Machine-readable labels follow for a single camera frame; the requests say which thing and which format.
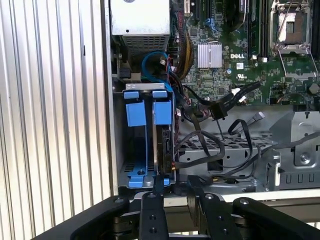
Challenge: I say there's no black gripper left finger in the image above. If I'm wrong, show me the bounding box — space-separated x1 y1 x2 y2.
31 175 169 240

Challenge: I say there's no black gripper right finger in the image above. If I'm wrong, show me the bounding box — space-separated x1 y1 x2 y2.
186 175 320 240

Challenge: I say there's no hard disk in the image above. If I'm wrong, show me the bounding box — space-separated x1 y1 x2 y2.
151 90 177 187

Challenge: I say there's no metal disk bay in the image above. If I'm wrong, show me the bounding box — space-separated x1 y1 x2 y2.
112 83 180 191

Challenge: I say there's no empty blue disk carrier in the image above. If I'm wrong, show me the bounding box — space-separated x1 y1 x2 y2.
123 91 154 189

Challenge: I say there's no black RAM slot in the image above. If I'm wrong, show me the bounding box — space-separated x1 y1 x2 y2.
249 0 261 61
260 0 270 60

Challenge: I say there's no black expansion slot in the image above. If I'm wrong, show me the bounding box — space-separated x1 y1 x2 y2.
191 0 201 20

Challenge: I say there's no grey metal drive cage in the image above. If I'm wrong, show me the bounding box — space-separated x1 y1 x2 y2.
179 109 320 193

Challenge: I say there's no dark grey open PC case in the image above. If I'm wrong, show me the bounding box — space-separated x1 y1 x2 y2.
99 0 320 223

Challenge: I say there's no green Dell motherboard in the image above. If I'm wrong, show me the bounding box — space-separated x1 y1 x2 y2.
169 0 320 111

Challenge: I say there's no silver finned heatsink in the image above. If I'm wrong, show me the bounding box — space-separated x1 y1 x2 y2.
197 42 223 69

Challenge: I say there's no metal socket cover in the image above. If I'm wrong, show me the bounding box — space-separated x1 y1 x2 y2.
276 43 320 81

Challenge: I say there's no silver power supply unit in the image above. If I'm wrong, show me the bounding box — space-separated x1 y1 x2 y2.
109 0 172 51

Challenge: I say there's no CPU socket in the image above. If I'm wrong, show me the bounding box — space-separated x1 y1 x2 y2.
269 0 313 53

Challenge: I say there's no thin metal locking lever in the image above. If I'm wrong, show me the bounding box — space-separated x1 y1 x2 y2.
275 0 299 44

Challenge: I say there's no black looped flat wire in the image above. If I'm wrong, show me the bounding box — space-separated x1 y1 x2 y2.
174 129 227 171

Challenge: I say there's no long black flat wire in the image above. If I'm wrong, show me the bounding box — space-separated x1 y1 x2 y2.
207 119 320 185

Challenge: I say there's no black wire with power connector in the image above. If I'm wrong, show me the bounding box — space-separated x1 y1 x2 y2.
182 81 261 122

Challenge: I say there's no black wire with small connector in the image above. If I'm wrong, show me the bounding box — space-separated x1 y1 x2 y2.
248 111 266 125

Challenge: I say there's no blue data wire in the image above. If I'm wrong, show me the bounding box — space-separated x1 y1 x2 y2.
141 50 175 95

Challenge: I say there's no yellow black power wire bundle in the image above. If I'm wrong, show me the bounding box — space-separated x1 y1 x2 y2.
174 9 195 79

